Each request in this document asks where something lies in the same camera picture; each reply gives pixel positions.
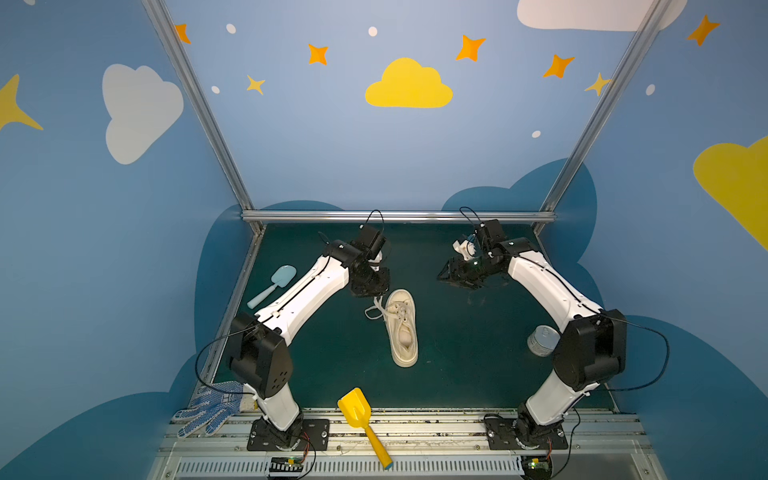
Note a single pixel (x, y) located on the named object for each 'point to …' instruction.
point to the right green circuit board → (536, 467)
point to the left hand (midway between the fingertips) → (385, 288)
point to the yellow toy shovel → (357, 412)
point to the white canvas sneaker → (401, 317)
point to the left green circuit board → (286, 464)
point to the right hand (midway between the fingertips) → (447, 276)
